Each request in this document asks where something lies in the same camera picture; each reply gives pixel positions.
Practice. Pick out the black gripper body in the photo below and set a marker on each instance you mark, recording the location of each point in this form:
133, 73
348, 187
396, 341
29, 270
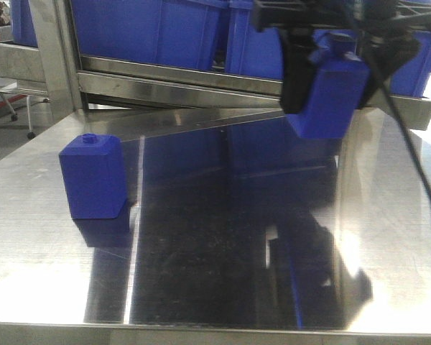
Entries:
365, 15

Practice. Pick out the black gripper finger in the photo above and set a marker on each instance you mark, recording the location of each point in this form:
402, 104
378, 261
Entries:
385, 56
296, 79

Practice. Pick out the blue bottle-shaped part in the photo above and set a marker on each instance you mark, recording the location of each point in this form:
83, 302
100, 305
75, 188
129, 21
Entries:
94, 176
335, 86

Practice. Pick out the stainless steel shelf rack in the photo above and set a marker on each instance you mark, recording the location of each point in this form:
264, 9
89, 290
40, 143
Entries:
57, 67

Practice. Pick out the blue bin far right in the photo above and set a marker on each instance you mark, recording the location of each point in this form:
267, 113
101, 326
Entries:
411, 79

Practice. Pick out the blue bin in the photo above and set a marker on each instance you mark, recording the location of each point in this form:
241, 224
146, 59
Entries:
21, 23
182, 34
266, 55
411, 79

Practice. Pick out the blue bin behind centre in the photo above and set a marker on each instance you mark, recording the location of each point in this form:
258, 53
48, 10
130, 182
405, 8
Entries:
266, 55

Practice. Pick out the blue bin behind left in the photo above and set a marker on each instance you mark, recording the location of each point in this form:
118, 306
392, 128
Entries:
182, 34

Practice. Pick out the blue bin far left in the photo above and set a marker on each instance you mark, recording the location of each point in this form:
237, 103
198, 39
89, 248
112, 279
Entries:
21, 23

